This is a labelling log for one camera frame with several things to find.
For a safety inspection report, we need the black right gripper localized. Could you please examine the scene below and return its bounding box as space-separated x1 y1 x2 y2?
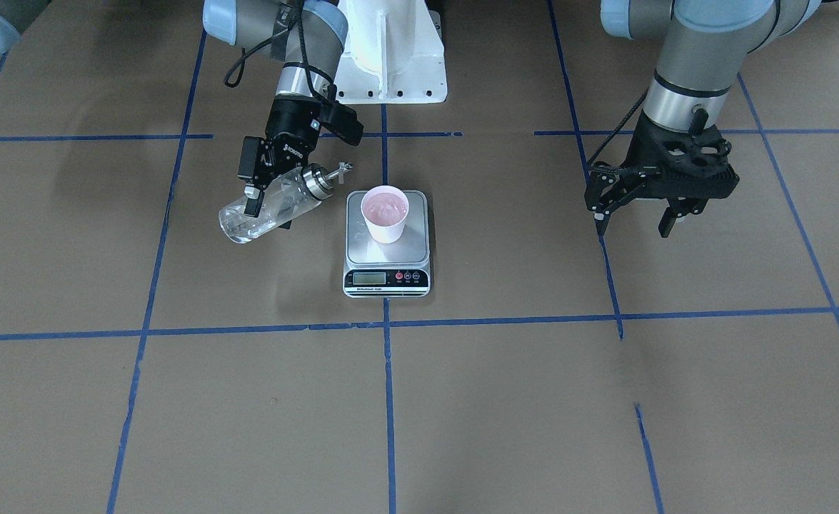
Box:
238 94 364 218

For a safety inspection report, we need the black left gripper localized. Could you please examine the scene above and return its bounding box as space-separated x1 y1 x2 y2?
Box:
583 111 740 238

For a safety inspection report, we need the glass sauce bottle metal cap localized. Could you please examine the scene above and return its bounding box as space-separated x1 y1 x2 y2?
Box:
218 161 353 244

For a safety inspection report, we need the pink paper cup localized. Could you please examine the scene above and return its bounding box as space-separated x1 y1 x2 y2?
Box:
360 185 410 244

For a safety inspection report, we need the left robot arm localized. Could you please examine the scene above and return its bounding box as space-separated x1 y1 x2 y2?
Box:
583 1 820 238

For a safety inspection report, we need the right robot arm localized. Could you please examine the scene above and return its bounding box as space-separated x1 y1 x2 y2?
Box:
0 1 213 240

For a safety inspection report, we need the digital kitchen scale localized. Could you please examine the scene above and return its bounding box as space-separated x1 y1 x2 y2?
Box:
342 190 432 297

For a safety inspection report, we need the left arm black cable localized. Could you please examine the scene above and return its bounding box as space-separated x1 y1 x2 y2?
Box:
586 89 648 179

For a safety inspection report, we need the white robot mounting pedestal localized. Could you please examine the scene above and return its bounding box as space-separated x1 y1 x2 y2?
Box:
334 1 448 105

